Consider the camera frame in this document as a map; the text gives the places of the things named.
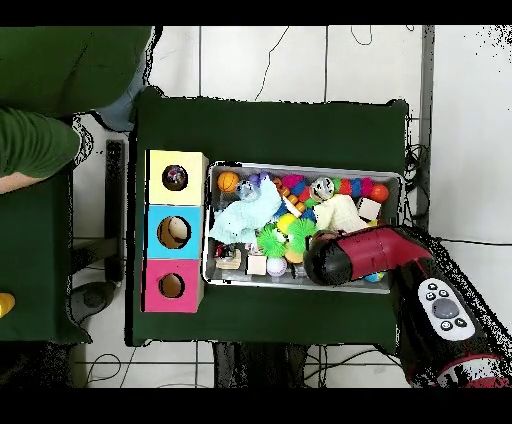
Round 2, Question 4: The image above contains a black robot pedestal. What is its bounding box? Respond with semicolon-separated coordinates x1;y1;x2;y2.
213;341;310;388

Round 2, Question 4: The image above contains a wooden box with three holes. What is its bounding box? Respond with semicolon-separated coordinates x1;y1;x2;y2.
140;149;210;314

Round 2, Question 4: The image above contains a black cable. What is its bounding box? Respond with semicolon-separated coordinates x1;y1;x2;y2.
439;237;512;247

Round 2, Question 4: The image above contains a light blue waffle cloth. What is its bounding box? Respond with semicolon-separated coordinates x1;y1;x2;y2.
208;175;283;246

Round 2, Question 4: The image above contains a person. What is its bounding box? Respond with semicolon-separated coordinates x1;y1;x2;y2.
0;25;161;179

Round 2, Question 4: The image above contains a cream waffle cloth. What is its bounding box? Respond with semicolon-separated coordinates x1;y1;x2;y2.
313;194;378;233

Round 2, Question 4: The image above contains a large wooden cube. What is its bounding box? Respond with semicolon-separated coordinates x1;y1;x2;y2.
356;197;383;222

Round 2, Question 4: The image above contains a dark green tablecloth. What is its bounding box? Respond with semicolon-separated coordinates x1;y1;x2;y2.
0;159;93;345
125;85;410;355

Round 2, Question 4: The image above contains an orange red smooth ball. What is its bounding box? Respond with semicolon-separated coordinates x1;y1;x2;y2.
369;182;390;203

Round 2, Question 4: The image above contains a green fuzzy toy with eyes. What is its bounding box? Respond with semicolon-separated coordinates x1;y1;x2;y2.
255;223;291;259

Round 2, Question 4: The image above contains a black stand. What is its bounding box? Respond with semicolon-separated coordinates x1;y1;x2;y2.
69;139;126;325

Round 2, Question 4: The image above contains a white baseball toy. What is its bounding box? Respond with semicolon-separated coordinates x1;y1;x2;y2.
266;257;289;278

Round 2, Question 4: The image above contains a metal mesh bin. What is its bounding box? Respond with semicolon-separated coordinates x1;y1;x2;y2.
201;160;403;295

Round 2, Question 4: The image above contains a small wooden cube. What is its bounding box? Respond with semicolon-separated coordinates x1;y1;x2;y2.
246;254;268;276

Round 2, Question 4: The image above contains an orange basketball toy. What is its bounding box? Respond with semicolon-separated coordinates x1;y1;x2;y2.
216;170;240;195

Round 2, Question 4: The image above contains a silver metal can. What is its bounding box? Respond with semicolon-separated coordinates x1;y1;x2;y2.
310;176;336;200

